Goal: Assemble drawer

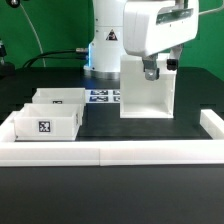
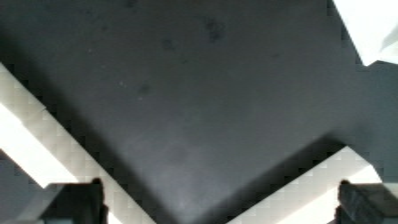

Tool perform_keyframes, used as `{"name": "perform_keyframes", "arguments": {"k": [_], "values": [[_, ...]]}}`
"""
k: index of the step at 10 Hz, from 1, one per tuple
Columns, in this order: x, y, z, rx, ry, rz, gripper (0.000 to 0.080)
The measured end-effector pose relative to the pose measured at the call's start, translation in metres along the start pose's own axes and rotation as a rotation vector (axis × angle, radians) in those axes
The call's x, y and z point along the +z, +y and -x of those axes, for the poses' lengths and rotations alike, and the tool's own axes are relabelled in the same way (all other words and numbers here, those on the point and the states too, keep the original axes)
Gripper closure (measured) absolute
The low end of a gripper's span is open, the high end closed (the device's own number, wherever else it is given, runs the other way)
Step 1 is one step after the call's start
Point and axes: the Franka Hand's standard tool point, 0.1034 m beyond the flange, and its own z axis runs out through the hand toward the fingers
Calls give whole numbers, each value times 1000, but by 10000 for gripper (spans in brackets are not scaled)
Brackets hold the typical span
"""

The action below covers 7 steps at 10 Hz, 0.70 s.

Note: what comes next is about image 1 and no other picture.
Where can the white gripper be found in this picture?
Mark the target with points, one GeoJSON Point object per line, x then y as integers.
{"type": "Point", "coordinates": [151, 26]}

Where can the white drawer cabinet box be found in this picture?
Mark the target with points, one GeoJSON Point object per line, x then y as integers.
{"type": "Point", "coordinates": [141, 98]}

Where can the white front drawer tray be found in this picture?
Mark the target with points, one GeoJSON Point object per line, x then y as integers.
{"type": "Point", "coordinates": [48, 122]}

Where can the white drawer tray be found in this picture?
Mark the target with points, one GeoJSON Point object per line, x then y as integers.
{"type": "Point", "coordinates": [59, 96]}
{"type": "Point", "coordinates": [48, 122]}

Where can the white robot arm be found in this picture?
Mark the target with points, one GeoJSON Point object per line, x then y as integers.
{"type": "Point", "coordinates": [106, 47]}

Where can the white rear drawer tray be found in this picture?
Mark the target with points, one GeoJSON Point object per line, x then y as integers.
{"type": "Point", "coordinates": [59, 96]}

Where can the white marker tag sheet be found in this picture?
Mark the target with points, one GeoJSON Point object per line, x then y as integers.
{"type": "Point", "coordinates": [103, 96]}

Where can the black stand left edge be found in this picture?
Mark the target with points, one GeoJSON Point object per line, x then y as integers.
{"type": "Point", "coordinates": [6, 68]}

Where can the white U-shaped border frame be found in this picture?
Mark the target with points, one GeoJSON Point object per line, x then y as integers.
{"type": "Point", "coordinates": [112, 153]}

